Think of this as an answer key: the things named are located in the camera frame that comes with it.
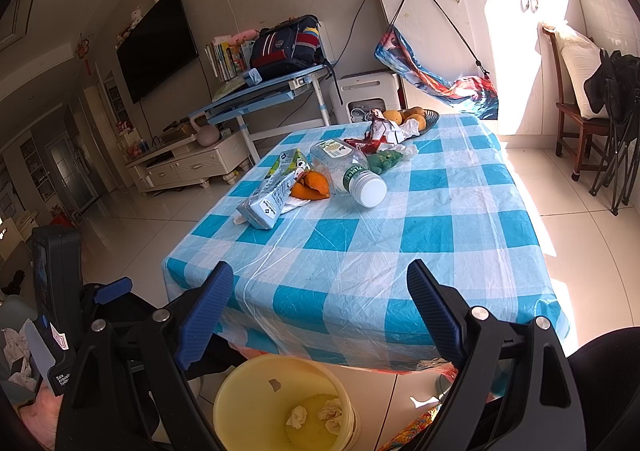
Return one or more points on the person's black trouser leg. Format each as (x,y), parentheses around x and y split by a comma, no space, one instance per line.
(610,391)

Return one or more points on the red plastic stool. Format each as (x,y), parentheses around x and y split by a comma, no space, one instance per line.
(62,222)

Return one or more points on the pink plush toy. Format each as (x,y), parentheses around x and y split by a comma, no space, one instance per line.
(245,36)

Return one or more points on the wooden chair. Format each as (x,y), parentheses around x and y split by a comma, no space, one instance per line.
(570,121)

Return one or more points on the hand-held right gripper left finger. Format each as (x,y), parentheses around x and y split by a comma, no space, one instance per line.
(205,316)

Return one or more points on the green packet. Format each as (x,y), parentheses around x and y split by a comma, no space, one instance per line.
(382,161)

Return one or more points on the blue box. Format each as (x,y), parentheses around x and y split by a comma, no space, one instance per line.
(252,77)

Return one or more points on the row of books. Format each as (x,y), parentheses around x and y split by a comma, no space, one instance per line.
(227,58)

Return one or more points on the black folding chair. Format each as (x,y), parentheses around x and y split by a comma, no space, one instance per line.
(617,86)

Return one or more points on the dark fruit bowl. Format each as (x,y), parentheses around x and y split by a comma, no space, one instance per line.
(431,120)

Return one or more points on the white side table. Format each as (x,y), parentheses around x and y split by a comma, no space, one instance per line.
(17,231)

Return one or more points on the pink kettlebell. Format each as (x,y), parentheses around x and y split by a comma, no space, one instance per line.
(206,133)

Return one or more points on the group of small plush toys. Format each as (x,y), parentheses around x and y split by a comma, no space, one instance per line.
(132,21)

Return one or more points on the person's left hand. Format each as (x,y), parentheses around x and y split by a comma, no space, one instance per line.
(37,413)

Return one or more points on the red white snack wrapper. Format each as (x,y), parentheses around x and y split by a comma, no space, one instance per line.
(385,131)

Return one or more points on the clear plastic bottle white cap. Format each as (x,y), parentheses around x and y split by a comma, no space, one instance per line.
(370,191)

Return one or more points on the blue white checkered tablecloth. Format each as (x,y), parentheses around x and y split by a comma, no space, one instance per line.
(400,231)

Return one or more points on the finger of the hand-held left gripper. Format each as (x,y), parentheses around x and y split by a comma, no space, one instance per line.
(114,291)

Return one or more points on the blue study desk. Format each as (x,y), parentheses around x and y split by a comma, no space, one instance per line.
(260,91)

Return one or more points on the dark blue striped backpack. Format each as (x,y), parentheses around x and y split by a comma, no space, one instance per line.
(285,48)

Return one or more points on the colourful patterned cloth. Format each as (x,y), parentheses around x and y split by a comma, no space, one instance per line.
(415,428)

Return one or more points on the white television cabinet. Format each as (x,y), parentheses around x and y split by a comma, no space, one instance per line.
(195,166)

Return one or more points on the orange peel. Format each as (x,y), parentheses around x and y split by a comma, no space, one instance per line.
(315,183)

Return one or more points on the black flat television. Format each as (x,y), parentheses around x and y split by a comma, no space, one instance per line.
(155,46)

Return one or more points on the white air purifier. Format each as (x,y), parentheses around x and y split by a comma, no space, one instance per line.
(365,91)

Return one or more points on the colourful hanging bag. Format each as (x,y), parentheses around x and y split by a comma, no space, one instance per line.
(430,76)

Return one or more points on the orange fruit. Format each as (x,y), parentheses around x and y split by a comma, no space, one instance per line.
(416,111)
(391,116)
(416,122)

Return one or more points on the green white milk carton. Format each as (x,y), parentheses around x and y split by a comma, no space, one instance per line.
(270,196)

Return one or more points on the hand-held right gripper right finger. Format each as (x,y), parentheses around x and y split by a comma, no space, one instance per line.
(435,311)

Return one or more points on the white pillow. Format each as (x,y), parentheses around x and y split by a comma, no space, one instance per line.
(575,66)

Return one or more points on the yellow plastic bucket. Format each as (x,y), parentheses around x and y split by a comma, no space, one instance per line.
(240,396)

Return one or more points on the red wall ornament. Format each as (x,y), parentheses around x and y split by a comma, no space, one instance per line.
(84,51)

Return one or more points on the crumpled white paper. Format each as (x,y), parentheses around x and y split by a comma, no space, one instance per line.
(17,351)

